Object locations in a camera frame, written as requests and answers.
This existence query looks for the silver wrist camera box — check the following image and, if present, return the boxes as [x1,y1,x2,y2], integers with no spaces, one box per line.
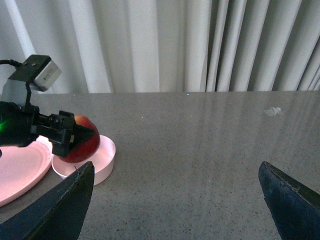
[8,54,62,92]

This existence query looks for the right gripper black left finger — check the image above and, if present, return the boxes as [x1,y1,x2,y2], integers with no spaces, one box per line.
[0,161,95,240]

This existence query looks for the clear plastic scrap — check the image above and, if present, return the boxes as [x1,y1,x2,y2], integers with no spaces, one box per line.
[264,107,284,117]

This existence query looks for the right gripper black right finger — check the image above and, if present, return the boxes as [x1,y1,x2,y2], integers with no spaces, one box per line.
[258,161,320,240]

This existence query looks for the pink plate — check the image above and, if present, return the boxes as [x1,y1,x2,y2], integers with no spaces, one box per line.
[0,136,54,206]

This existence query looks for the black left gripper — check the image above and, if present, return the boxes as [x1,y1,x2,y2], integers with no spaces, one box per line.
[0,101,95,156]

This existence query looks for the black camera cable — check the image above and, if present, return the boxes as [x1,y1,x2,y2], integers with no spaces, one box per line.
[0,59,21,67]

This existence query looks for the pink bowl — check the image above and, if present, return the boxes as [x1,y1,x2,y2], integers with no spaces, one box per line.
[51,135,116,186]

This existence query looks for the red apple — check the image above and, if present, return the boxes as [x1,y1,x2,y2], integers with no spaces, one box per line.
[58,115,100,164]

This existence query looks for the white curtain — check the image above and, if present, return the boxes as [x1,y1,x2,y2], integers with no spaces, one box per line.
[0,0,320,94]

